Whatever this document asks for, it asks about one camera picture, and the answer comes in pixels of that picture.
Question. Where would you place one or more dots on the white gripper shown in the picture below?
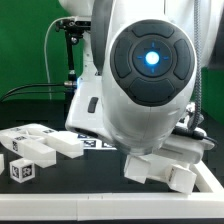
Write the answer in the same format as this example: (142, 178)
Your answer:
(186, 146)

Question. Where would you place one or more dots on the white tagged cube left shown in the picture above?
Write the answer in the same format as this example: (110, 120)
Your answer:
(22, 170)

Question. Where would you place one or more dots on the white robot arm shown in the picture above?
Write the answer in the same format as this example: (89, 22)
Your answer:
(145, 57)

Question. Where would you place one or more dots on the black camera on stand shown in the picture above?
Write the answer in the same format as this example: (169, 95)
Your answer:
(74, 28)

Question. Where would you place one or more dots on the white tagged chair part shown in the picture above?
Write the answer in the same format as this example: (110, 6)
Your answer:
(64, 142)

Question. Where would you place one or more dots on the white part at left edge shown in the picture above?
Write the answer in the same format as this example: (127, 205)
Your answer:
(2, 167)

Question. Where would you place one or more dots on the white L-shaped fence frame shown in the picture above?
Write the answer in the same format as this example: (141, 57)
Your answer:
(207, 202)

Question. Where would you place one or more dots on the paper sheet with tags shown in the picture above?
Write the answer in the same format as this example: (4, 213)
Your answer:
(93, 143)

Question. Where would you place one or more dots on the white chair seat part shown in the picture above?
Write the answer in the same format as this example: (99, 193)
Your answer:
(158, 166)

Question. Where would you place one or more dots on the long white chair back part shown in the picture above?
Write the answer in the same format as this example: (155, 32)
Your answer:
(30, 149)

